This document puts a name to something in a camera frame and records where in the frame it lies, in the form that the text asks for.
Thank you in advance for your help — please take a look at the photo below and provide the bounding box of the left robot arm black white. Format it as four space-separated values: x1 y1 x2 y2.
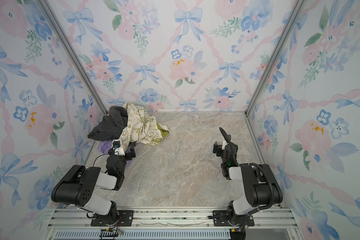
51 141 136 228

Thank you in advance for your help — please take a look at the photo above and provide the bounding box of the cream green printed cloth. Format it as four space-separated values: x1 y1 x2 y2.
119 103 170 150

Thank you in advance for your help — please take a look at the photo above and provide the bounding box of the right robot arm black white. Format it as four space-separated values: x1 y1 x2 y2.
209 141 283 227

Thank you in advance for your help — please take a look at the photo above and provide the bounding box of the purple cloth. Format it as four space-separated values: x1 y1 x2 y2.
97 141 113 154

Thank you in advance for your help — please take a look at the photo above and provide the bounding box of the left corner aluminium post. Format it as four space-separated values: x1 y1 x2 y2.
36 0 108 115

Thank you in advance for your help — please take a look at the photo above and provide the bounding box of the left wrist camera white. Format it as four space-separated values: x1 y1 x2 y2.
112 140 125 156

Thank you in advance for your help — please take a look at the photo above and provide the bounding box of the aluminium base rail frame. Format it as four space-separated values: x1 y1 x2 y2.
42 205 303 240

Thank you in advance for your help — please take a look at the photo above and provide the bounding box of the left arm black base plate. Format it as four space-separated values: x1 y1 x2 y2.
91 210 135 227

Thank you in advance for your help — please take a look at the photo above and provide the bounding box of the corner aluminium post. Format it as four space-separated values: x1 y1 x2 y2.
245 0 306 118
36 0 108 115

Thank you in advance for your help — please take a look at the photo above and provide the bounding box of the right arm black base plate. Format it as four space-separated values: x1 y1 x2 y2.
208 210 255 228

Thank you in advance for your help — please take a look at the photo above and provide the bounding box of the right corner aluminium post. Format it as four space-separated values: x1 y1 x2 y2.
245 0 306 118

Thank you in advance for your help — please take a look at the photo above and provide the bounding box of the dark grey cloth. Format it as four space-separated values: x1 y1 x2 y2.
88 106 128 142

